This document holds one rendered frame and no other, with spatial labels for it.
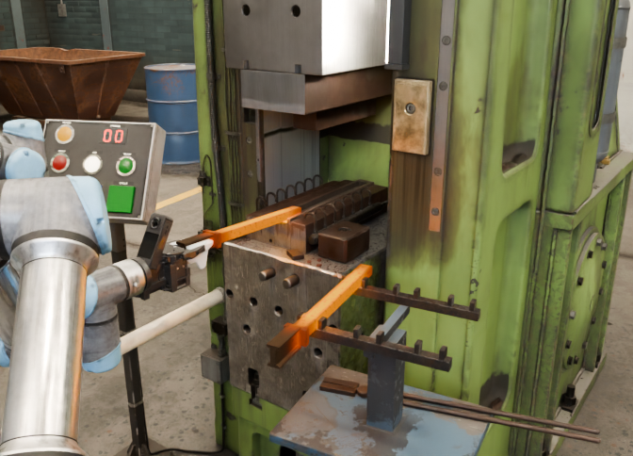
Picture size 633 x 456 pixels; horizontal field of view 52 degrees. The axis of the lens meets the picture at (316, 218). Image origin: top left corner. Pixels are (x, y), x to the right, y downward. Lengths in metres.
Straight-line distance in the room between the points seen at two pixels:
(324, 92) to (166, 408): 1.55
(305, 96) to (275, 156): 0.40
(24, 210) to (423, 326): 1.08
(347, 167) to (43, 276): 1.35
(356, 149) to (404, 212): 0.49
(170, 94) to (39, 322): 5.38
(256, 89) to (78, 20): 9.29
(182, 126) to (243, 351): 4.54
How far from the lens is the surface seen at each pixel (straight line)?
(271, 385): 1.84
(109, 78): 8.19
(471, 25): 1.50
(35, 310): 0.90
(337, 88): 1.67
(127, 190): 1.86
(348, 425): 1.44
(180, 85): 6.18
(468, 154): 1.53
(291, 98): 1.58
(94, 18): 10.62
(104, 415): 2.75
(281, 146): 1.93
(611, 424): 2.81
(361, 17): 1.64
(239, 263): 1.74
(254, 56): 1.64
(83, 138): 1.97
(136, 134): 1.90
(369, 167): 2.06
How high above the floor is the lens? 1.55
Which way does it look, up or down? 19 degrees down
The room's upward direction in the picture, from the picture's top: straight up
